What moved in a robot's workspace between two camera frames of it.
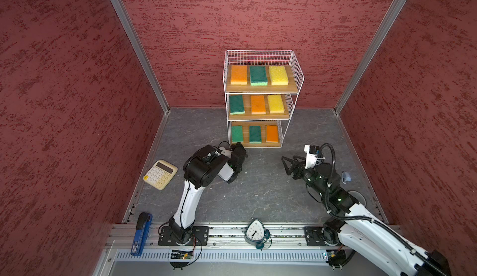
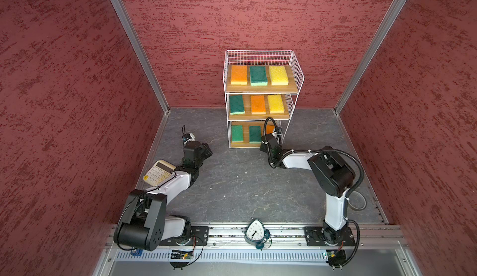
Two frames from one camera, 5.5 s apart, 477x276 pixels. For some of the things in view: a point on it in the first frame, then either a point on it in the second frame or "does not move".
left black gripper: x=233 y=147 → x=204 y=147
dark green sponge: x=255 y=134 does not move
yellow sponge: x=278 y=75 does not move
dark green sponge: x=258 y=74 does not move
